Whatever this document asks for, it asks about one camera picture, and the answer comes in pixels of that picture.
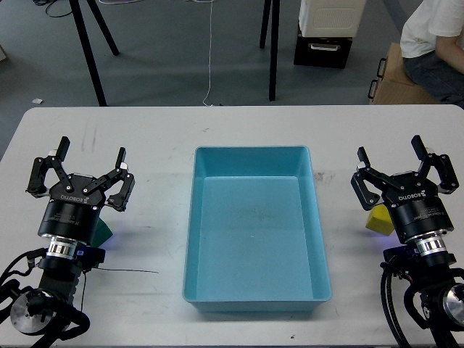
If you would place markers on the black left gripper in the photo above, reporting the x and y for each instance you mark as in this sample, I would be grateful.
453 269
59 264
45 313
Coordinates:
75 205

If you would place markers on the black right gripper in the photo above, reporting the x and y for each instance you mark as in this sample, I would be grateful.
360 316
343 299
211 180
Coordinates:
412 200

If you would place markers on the yellow cube block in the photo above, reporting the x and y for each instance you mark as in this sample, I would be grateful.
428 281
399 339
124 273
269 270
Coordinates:
379 220

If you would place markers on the green cube block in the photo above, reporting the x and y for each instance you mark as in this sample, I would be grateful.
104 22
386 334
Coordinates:
102 234

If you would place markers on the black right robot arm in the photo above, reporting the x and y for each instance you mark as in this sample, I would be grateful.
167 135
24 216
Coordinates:
434 298

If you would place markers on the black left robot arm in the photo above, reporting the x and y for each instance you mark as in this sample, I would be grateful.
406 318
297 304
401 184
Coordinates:
42 296

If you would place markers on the brown cardboard box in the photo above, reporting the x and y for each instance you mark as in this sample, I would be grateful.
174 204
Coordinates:
392 85

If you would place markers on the black storage box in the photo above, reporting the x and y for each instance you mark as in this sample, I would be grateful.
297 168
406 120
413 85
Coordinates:
330 52

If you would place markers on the white appliance box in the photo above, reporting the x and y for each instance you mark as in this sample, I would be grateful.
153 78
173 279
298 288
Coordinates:
330 18

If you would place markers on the seated person white shirt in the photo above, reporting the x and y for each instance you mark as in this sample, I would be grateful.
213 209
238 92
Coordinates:
432 49

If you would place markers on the blue plastic bin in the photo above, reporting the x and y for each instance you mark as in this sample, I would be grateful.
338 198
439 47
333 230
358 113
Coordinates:
255 242

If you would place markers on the black tripod legs centre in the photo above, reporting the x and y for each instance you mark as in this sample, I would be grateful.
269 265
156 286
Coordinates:
270 21

